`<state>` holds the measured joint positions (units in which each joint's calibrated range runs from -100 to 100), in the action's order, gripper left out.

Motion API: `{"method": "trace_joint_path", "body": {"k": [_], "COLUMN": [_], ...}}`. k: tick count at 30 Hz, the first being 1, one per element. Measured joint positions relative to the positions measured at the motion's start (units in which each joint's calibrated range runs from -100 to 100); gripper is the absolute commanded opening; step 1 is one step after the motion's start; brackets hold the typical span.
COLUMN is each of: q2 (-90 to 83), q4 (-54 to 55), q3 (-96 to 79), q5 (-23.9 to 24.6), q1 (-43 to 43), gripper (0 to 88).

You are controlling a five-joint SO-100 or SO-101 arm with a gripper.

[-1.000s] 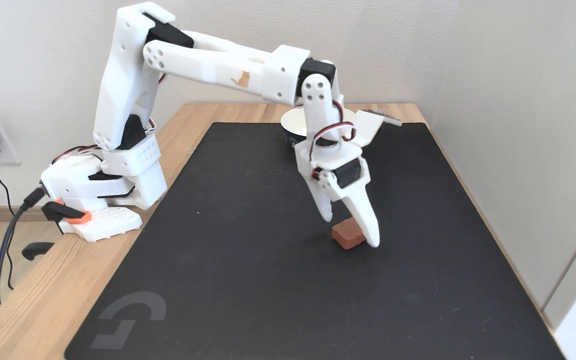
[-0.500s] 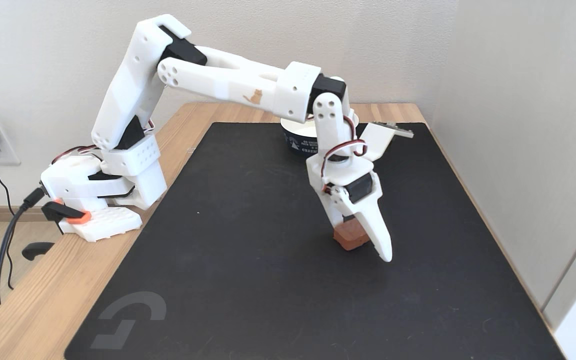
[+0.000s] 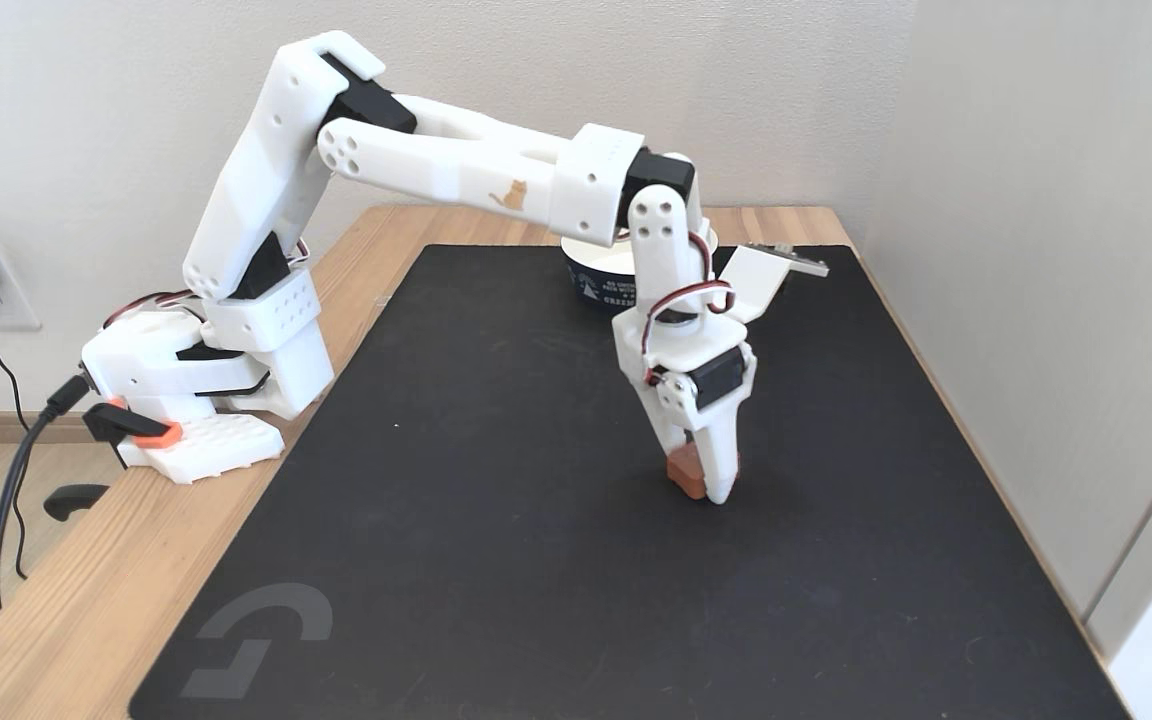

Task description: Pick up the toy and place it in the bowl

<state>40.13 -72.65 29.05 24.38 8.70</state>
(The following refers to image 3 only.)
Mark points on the black orange table clamp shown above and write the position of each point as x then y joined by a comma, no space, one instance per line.
116,420

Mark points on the black desk mat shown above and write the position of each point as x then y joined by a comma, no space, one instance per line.
536,600

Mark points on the white paper bowl navy band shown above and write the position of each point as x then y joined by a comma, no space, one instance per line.
601,290

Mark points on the red-brown toy block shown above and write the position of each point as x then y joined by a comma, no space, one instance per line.
684,478

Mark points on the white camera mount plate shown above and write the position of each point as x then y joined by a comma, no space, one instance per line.
761,280

